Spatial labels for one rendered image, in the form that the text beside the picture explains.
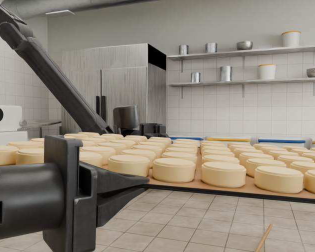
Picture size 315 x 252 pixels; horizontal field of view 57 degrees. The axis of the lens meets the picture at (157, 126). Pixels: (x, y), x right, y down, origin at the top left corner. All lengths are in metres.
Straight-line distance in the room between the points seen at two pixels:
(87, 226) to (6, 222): 0.06
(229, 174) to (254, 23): 4.49
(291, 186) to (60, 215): 0.23
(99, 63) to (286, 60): 2.69
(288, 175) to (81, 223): 0.21
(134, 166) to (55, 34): 5.78
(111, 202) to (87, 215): 0.03
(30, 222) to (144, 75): 3.78
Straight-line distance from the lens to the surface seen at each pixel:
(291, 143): 3.94
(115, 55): 4.27
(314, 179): 0.35
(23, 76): 5.57
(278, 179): 0.33
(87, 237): 0.27
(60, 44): 5.95
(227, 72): 4.40
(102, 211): 0.26
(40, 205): 0.25
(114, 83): 4.17
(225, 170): 0.32
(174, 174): 0.32
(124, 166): 0.33
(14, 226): 0.25
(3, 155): 0.40
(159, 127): 0.75
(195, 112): 4.68
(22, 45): 0.85
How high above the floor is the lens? 1.07
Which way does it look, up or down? 2 degrees down
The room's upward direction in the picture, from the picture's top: straight up
